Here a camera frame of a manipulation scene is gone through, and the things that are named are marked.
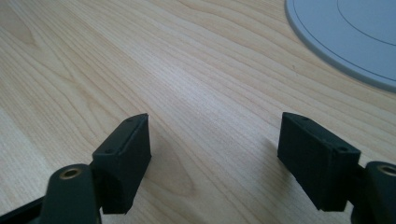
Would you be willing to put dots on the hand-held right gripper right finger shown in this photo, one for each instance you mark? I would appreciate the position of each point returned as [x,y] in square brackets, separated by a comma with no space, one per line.
[317,161]

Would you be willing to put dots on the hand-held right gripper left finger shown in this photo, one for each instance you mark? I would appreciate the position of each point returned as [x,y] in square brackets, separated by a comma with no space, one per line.
[124,165]

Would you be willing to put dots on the round grey mat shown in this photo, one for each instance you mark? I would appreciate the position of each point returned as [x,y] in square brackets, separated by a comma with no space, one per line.
[351,37]

